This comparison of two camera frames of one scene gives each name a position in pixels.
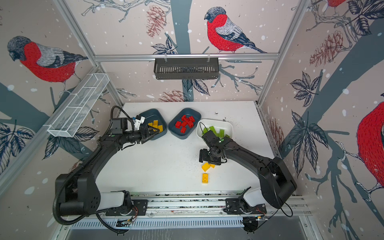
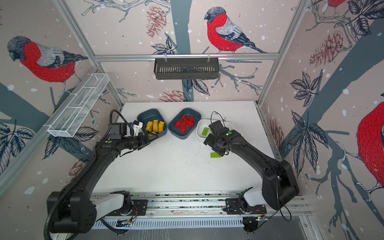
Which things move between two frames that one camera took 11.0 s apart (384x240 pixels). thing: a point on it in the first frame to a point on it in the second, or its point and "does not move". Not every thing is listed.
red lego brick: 190,123 does not move
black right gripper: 203,155 to 209,139
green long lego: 204,131 does not move
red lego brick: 177,124 does not move
